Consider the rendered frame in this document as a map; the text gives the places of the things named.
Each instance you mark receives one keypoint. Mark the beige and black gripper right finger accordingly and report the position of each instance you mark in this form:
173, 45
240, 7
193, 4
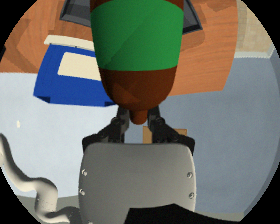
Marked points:
161, 132

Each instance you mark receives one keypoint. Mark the blue plastic crate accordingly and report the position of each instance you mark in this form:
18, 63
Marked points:
71, 74

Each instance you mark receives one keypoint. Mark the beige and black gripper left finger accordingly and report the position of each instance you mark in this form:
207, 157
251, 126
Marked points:
112, 132

